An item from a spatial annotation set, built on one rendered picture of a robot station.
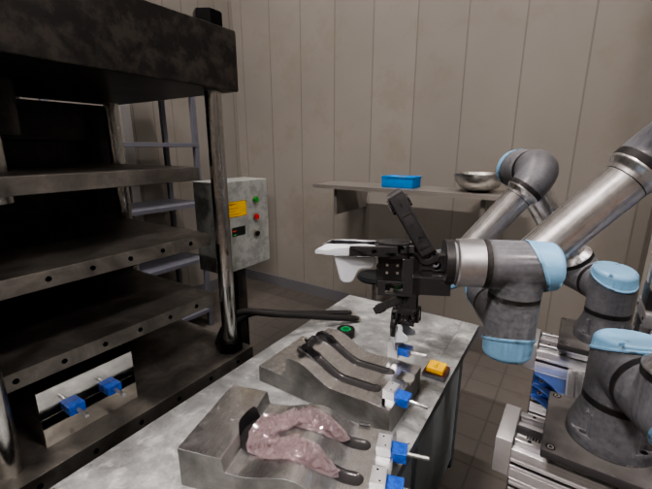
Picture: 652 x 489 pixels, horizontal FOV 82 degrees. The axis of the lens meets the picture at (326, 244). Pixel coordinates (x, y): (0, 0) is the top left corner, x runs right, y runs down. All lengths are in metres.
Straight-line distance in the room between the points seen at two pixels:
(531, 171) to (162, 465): 1.26
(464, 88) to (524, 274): 2.81
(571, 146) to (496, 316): 2.63
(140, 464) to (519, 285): 1.03
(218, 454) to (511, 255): 0.78
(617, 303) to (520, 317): 0.75
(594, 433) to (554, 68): 2.66
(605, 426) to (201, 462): 0.86
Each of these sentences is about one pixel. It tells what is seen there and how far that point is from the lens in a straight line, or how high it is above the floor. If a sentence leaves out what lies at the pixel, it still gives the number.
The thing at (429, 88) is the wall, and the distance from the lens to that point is 3.43.
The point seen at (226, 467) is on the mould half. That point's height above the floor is 0.88.
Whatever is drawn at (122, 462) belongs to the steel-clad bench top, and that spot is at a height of 0.80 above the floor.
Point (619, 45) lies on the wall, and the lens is 3.26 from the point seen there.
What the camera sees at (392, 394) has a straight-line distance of 1.20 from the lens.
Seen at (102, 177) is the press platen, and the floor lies 1.52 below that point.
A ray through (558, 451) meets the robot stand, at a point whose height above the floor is 1.04.
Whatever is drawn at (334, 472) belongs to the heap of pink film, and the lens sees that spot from 1.04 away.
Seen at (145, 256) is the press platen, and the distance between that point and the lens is 1.38.
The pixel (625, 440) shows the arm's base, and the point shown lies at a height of 1.09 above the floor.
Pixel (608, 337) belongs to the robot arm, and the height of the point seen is 1.27.
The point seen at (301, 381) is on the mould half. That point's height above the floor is 0.87.
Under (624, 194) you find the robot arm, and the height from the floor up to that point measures 1.54.
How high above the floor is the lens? 1.61
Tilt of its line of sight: 14 degrees down
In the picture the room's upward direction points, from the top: straight up
